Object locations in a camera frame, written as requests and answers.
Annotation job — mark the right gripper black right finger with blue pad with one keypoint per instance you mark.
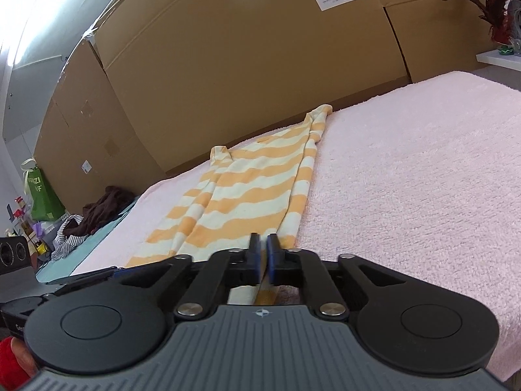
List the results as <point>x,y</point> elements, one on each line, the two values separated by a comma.
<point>329,289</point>

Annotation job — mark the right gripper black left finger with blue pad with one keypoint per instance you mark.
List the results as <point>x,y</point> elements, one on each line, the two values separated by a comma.
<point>193,290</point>

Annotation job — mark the orange white striped garment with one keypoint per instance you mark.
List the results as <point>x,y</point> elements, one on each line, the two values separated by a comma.
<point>261,188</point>

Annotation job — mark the person's left hand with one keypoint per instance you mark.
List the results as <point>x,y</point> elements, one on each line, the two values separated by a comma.
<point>24,357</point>

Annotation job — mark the teal cloth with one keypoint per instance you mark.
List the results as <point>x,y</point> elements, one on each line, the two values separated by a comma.
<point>54,270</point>

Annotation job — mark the grey striped garment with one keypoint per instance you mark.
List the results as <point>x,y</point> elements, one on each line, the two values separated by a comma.
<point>65,241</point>

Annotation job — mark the dark brown garment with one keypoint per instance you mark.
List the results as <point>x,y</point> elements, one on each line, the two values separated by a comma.
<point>96,215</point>

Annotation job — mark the black speaker box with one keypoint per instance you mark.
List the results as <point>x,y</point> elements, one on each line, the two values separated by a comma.
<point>14,254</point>

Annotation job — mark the green gift bag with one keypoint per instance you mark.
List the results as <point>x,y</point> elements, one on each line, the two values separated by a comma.
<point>45,205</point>

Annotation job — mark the pink terry towel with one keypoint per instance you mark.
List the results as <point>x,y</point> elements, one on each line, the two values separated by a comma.
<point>425,180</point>

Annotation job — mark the left brown cardboard box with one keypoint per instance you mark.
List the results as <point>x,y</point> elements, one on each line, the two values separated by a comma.
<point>86,122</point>

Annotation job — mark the large brown cardboard box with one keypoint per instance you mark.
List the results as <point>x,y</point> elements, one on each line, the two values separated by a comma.
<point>192,74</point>

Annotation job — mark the right brown cardboard box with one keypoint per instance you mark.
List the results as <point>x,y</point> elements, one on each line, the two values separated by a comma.
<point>437,36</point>

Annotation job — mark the white shelf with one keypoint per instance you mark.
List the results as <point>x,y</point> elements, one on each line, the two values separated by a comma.
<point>511,62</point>

